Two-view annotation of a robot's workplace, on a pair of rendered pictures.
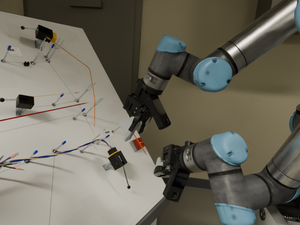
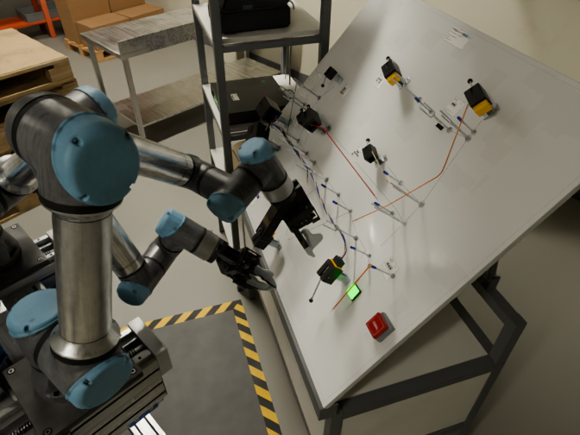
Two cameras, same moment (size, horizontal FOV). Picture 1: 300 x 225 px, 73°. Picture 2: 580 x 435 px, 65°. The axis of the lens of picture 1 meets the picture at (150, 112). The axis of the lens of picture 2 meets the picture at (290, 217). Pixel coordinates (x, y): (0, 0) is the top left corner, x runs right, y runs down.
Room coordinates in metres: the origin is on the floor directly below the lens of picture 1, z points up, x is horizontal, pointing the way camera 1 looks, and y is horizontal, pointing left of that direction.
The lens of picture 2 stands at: (1.21, -0.67, 2.08)
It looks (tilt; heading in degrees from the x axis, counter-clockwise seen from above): 40 degrees down; 129
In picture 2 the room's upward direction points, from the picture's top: 1 degrees clockwise
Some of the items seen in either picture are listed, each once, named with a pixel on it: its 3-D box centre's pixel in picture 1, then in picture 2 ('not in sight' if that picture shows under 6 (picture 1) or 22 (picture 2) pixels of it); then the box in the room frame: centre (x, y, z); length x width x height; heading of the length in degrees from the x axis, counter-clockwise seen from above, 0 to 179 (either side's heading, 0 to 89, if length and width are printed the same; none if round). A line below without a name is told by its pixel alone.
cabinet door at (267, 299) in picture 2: not in sight; (259, 260); (0.19, 0.37, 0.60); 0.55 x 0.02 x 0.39; 147
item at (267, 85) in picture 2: not in sight; (249, 99); (-0.24, 0.80, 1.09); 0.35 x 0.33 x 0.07; 147
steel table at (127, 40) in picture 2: not in sight; (197, 61); (-2.07, 2.00, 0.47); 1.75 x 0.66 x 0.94; 85
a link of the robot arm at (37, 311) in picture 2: not in sight; (48, 327); (0.50, -0.55, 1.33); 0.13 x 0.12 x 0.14; 1
